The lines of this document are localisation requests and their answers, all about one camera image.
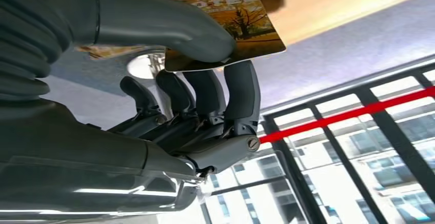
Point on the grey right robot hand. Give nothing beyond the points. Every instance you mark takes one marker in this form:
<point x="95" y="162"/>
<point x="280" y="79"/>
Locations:
<point x="68" y="168"/>

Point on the yellow printed hotel card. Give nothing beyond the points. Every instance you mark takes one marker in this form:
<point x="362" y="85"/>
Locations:
<point x="108" y="51"/>

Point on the red barrier belt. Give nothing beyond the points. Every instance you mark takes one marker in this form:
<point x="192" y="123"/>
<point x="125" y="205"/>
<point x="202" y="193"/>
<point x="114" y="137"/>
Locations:
<point x="346" y="114"/>

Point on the chrome stanchion post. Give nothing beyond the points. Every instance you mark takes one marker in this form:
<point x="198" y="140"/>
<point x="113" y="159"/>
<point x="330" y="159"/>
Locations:
<point x="142" y="67"/>

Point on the black window frame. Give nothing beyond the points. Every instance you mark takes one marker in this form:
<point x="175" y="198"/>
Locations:
<point x="390" y="127"/>

